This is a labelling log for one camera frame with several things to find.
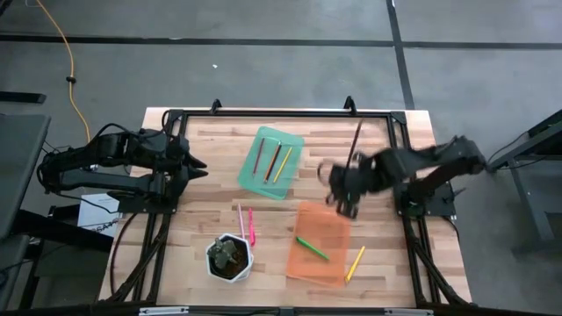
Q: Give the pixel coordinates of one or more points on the yellow pen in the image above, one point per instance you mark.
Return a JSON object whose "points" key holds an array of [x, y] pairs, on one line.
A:
{"points": [[355, 264]]}

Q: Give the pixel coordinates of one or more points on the black flat bar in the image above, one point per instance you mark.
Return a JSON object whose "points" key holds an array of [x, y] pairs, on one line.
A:
{"points": [[22, 97]]}

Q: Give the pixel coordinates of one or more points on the silver metal bracket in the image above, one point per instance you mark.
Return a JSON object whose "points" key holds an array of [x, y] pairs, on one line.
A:
{"points": [[408, 312], [162, 311]]}

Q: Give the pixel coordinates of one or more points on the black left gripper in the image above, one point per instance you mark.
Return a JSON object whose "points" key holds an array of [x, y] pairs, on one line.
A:
{"points": [[185, 167]]}

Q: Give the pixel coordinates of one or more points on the light pink pen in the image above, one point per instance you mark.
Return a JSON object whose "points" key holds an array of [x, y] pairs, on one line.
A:
{"points": [[240, 221]]}

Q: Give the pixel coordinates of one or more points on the dark grey desk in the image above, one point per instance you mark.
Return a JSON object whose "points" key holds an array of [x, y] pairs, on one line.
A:
{"points": [[22, 167]]}

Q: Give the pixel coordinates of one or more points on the orange translucent plastic bin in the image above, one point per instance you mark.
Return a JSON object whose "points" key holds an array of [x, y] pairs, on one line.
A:
{"points": [[318, 263]]}

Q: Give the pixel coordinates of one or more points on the black frame clamp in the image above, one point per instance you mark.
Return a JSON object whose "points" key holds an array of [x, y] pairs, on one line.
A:
{"points": [[215, 105], [349, 103]]}

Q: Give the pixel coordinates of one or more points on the green pen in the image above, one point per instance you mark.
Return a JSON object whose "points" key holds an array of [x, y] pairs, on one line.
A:
{"points": [[312, 249]]}

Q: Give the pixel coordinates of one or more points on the black aluminium table frame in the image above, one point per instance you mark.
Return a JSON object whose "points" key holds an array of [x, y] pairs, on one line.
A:
{"points": [[246, 113]]}

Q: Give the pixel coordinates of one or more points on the green translucent plastic bin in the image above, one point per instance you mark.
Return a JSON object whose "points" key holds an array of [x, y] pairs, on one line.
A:
{"points": [[270, 164]]}

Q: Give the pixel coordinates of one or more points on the black desk leg beam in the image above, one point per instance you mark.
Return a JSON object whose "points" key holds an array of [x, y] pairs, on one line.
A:
{"points": [[66, 230]]}

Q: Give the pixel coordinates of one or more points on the green succulent plant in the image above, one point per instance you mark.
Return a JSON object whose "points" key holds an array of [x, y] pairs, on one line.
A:
{"points": [[224, 252]]}

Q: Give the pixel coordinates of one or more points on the black side table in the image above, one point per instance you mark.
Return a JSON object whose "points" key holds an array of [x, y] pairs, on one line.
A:
{"points": [[549, 127]]}

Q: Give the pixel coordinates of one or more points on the magenta pen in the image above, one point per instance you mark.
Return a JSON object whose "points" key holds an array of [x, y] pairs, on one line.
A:
{"points": [[251, 226]]}

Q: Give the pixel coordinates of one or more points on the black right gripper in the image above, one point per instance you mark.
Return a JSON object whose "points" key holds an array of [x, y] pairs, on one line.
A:
{"points": [[355, 175]]}

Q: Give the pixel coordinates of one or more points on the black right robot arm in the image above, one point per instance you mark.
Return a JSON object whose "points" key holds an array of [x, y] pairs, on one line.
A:
{"points": [[439, 162]]}

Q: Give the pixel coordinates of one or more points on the brown wooden pencil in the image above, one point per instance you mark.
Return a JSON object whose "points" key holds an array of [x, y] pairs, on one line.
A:
{"points": [[272, 162]]}

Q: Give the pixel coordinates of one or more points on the red pencil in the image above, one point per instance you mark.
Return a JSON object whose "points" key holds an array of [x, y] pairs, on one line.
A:
{"points": [[259, 156]]}

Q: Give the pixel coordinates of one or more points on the white hexagonal plant pot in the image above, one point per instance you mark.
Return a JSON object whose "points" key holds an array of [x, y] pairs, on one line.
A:
{"points": [[246, 267]]}

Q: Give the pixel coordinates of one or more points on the black pen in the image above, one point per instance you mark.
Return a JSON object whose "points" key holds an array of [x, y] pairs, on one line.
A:
{"points": [[356, 140]]}

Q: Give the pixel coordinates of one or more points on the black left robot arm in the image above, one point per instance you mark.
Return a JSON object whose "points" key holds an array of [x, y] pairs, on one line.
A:
{"points": [[88, 175]]}

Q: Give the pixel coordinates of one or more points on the yellow pencil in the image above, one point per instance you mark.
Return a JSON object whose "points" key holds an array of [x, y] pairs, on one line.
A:
{"points": [[283, 165]]}

